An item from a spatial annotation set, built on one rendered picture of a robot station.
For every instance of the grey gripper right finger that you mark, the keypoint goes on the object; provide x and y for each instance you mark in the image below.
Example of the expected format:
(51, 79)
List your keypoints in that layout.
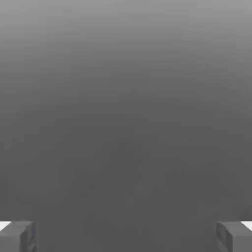
(236, 237)

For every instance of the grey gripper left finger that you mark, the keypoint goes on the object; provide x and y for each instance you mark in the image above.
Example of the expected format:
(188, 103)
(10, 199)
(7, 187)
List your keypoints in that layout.
(15, 237)

